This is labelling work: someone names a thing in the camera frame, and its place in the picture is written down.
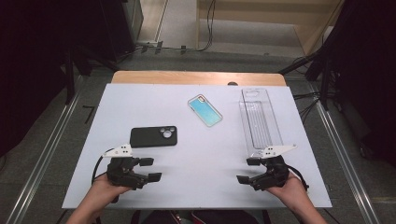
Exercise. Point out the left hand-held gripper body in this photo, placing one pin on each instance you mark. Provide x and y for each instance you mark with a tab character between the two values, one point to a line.
121	172

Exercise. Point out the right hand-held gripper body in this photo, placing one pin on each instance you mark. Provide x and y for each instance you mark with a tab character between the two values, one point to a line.
272	174

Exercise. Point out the black phone case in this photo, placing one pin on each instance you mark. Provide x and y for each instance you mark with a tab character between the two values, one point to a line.
152	137

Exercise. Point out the clear plastic bin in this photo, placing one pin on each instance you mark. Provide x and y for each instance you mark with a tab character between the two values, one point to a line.
260	124

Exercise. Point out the blue phone case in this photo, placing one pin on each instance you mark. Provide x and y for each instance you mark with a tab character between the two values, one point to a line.
205	110

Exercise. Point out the person's right hand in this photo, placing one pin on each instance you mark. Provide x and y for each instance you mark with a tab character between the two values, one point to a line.
291	189

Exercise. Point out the person's left hand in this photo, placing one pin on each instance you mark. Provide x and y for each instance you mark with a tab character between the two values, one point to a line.
104	191

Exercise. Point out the white table board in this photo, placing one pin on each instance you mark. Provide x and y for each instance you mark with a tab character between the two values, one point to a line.
193	174

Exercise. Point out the wooden table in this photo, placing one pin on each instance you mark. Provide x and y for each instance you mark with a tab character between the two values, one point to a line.
186	77

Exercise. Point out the black metal stand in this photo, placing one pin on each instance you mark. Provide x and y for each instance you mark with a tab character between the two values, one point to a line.
70	81
323	74

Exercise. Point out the dark curtain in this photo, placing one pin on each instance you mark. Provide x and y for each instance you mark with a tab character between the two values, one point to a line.
31	62
367	77

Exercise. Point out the dark cabinet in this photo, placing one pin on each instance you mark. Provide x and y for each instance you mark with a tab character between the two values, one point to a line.
127	25

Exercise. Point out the light wooden shelf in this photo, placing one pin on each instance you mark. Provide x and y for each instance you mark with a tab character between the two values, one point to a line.
264	12

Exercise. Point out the metal floor rail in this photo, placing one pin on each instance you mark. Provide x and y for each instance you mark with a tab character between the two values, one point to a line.
345	161
43	161

